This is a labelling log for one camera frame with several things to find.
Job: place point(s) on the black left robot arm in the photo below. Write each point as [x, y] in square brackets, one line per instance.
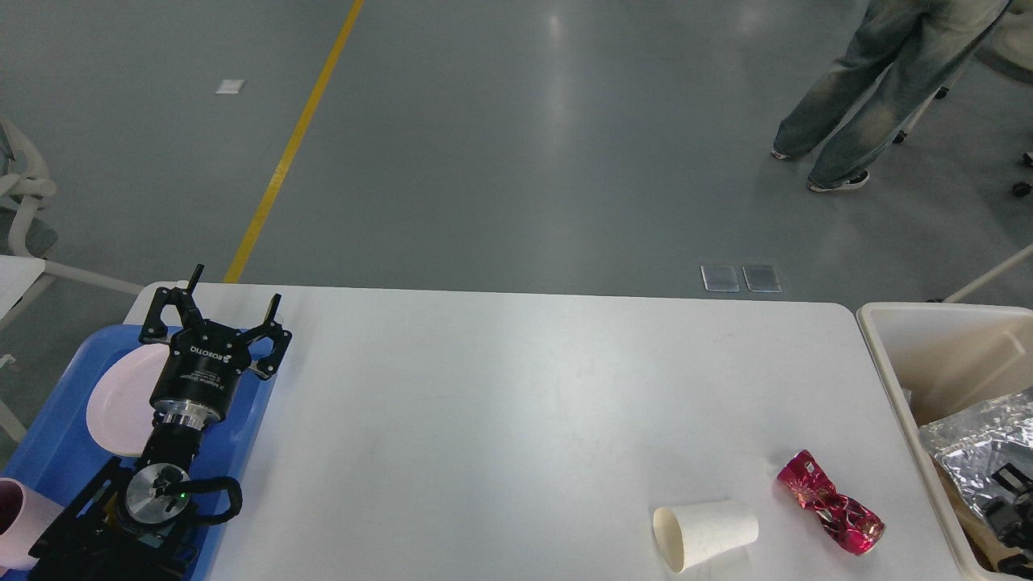
[146, 518]

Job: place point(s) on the pink ribbed cup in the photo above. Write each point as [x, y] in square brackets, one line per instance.
[25, 515]

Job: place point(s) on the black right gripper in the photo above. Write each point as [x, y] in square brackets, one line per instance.
[1011, 523]

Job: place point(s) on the aluminium foil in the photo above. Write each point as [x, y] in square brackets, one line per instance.
[972, 444]

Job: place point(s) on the red crushed can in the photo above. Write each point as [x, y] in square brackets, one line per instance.
[853, 527]

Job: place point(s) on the blue plastic tray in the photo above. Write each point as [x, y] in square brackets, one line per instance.
[58, 456]

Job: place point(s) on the white side table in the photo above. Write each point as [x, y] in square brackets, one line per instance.
[18, 274]

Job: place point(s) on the white waste bin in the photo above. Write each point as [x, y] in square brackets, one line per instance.
[935, 359]

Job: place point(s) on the white office chair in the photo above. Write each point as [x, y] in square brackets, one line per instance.
[27, 181]

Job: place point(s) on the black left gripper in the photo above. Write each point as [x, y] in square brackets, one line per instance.
[202, 372]

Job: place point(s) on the pink plate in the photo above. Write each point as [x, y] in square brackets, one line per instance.
[119, 412]

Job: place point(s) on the white paper cup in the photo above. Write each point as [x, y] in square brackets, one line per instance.
[688, 535]

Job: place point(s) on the person in jeans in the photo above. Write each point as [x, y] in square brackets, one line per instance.
[901, 53]

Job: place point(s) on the brown paper bag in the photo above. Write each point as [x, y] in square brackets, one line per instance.
[983, 545]

